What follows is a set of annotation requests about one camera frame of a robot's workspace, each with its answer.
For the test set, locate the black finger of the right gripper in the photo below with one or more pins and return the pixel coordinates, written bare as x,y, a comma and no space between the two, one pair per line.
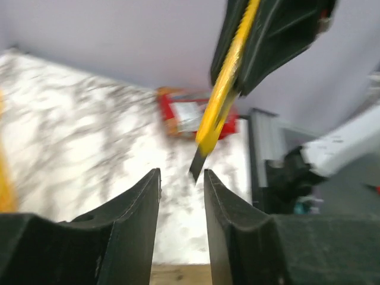
281,31

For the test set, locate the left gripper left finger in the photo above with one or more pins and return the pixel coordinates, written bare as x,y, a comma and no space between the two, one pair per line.
111,244

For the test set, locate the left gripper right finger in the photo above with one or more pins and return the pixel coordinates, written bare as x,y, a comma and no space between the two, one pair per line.
248,246

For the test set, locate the aluminium rail frame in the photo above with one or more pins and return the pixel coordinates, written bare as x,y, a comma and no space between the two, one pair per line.
267,140

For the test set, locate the brown cardboard express box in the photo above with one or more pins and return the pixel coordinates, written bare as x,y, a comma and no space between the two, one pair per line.
191,274

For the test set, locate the yellow utility knife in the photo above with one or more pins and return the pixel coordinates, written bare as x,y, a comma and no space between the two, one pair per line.
222,95

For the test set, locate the red snack bag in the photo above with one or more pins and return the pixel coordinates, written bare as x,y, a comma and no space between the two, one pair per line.
182,110

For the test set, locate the yellow plastic shopping basket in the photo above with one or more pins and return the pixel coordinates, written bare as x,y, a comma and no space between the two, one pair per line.
9,202

